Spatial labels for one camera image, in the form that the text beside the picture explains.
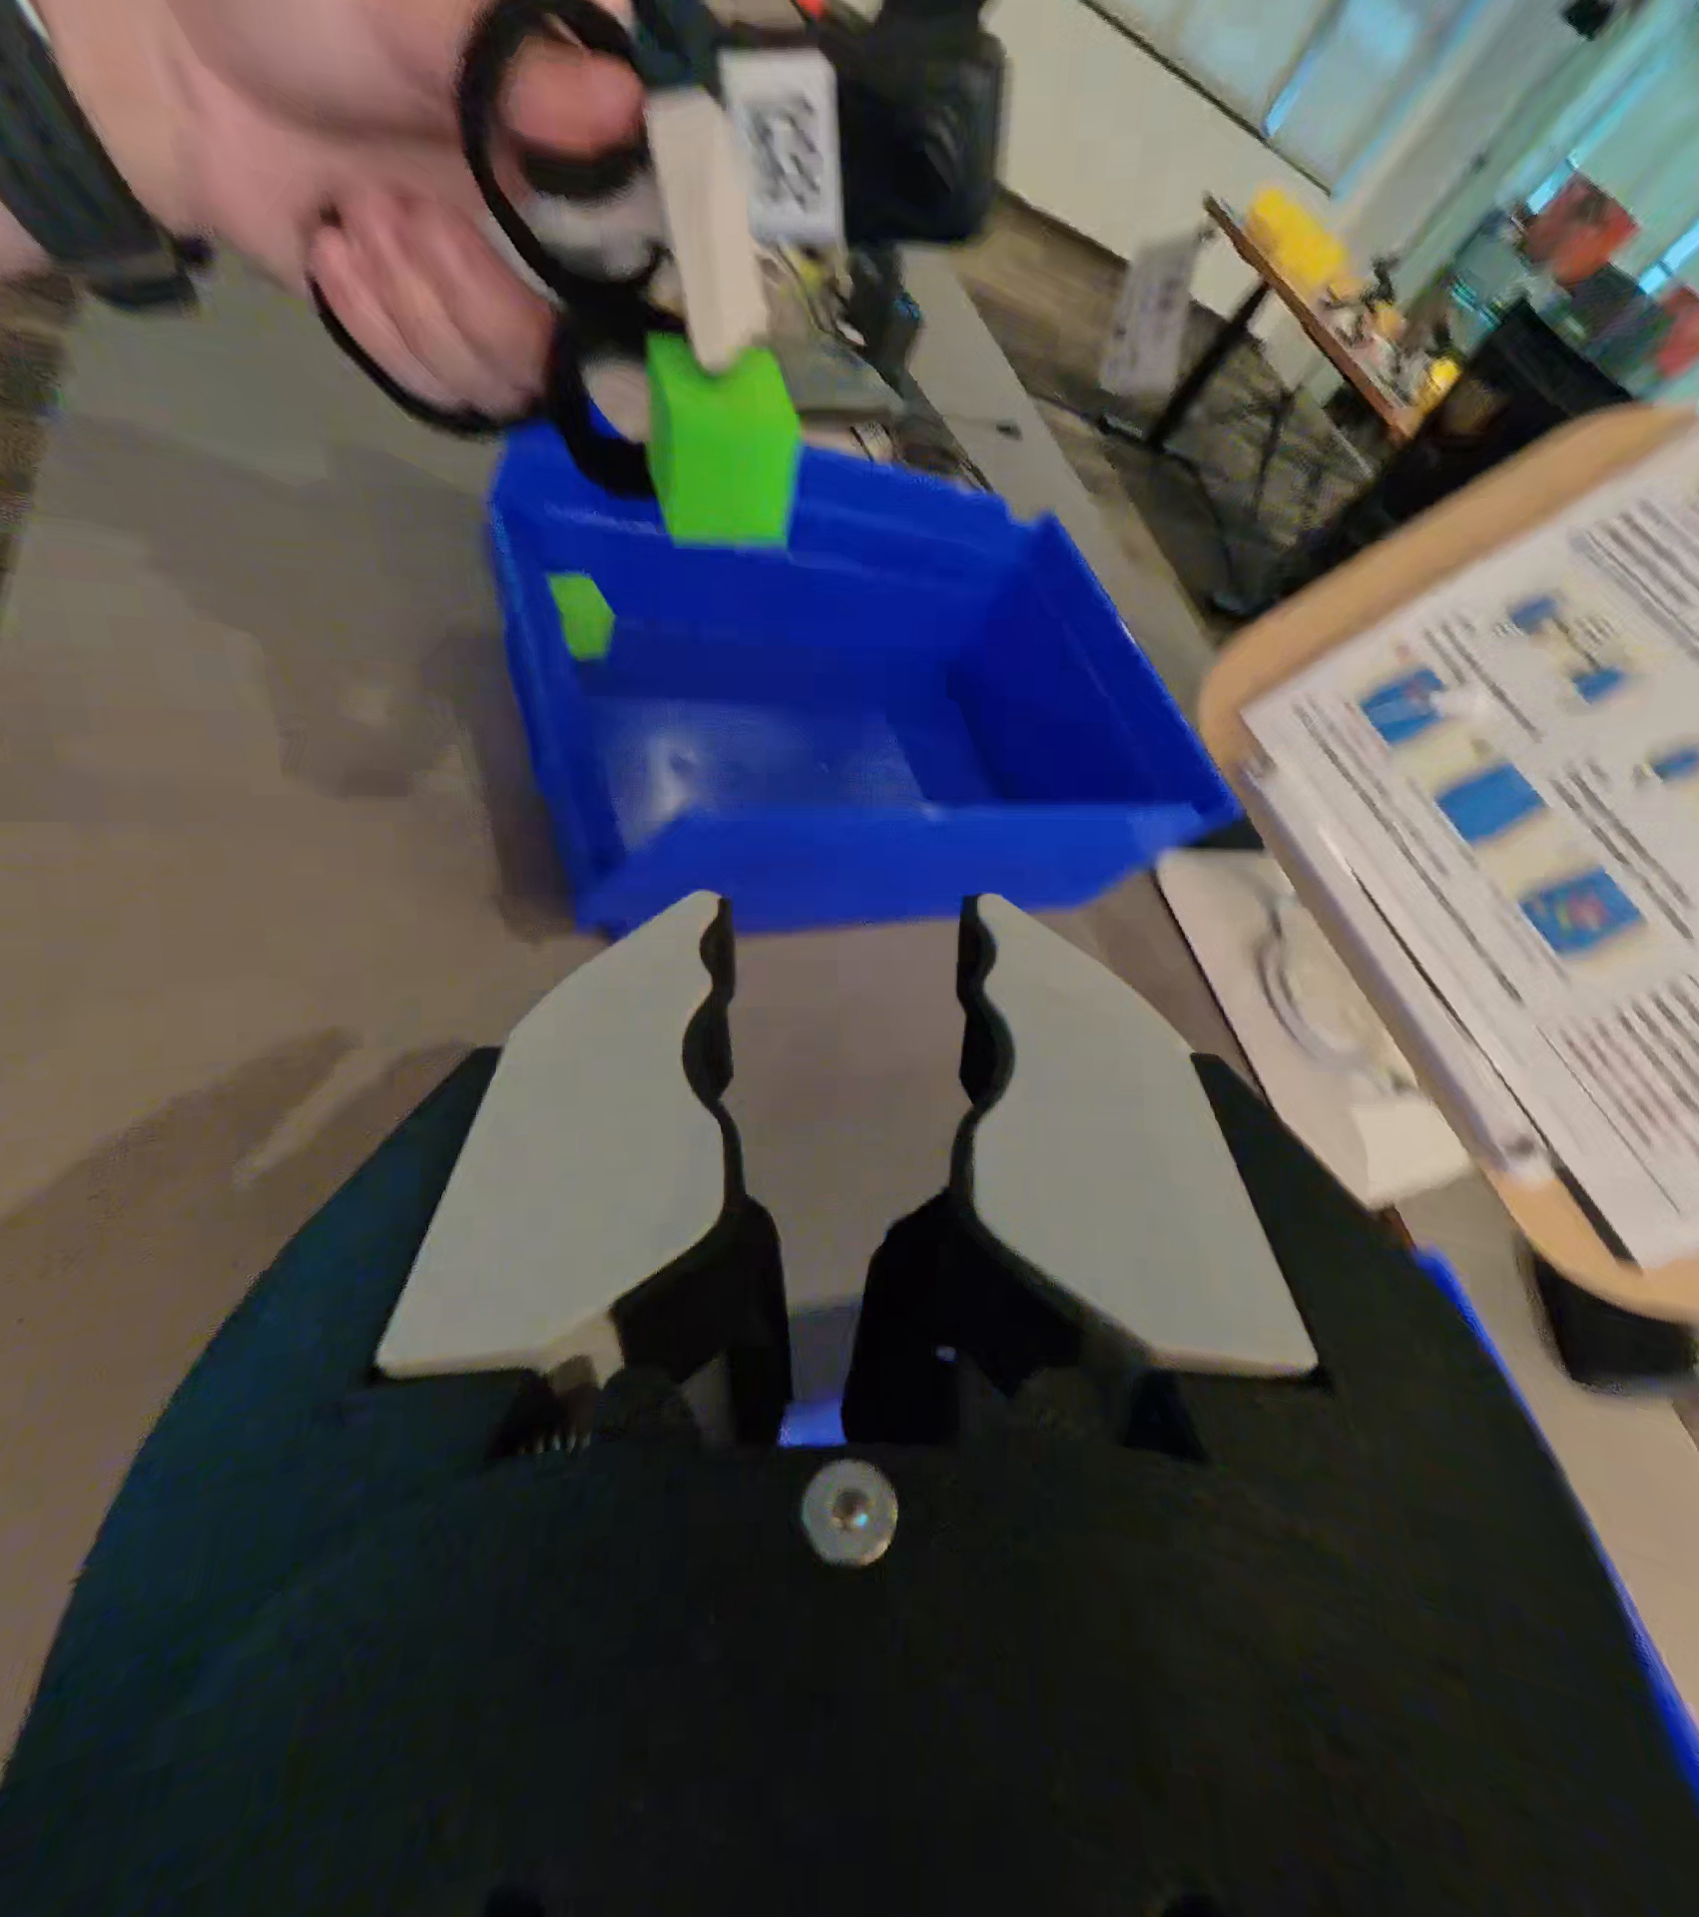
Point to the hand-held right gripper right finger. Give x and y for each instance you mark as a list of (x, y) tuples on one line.
[(1134, 1183)]

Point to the laminated picture sheet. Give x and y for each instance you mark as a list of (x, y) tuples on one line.
[(1152, 315)]

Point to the white document stand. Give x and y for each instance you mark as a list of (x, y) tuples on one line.
[(1283, 1020)]

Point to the black wrist watch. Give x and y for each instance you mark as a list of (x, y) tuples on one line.
[(39, 151)]

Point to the wooden table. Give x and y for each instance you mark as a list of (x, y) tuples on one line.
[(1327, 331)]

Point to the small black box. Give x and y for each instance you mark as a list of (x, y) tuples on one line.
[(1613, 1327)]

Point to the red storage bins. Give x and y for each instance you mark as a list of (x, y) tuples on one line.
[(1613, 255)]

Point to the instruction sheet on wooden board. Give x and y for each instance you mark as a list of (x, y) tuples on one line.
[(1297, 644)]

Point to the blue plastic bin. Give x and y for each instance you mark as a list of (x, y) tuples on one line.
[(864, 870), (1613, 1573)]

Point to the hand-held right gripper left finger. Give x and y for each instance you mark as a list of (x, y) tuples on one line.
[(565, 1183)]

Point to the yellow storage bin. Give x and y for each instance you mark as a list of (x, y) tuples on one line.
[(1295, 237)]

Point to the person's left hand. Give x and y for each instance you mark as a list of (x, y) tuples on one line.
[(309, 121)]

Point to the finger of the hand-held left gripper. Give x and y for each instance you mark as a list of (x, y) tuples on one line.
[(706, 225)]

